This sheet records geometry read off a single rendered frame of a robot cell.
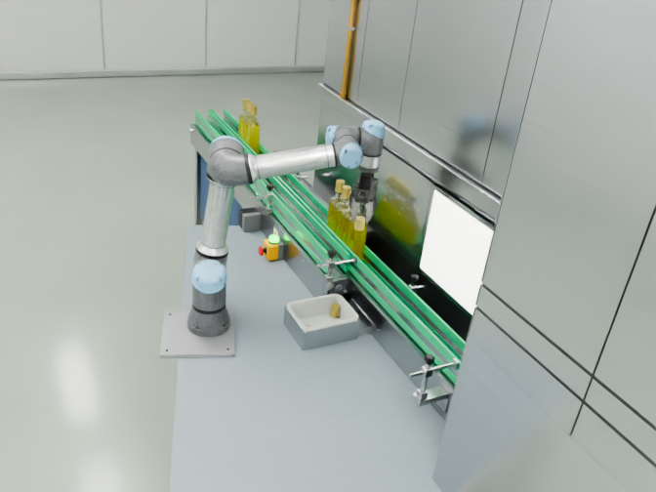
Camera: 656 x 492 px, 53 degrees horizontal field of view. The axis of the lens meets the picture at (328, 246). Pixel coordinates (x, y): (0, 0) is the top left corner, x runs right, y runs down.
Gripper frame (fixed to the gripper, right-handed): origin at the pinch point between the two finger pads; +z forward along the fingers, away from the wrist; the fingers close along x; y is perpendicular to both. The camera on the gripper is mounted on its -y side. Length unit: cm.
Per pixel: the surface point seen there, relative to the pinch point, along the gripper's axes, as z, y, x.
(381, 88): -37, 39, 4
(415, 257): 12.5, 3.7, -21.3
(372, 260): 20.4, 9.0, -5.5
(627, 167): -66, -93, -56
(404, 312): 19.7, -22.6, -21.9
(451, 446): 22, -75, -42
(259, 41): 81, 587, 230
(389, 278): 21.4, -0.2, -13.4
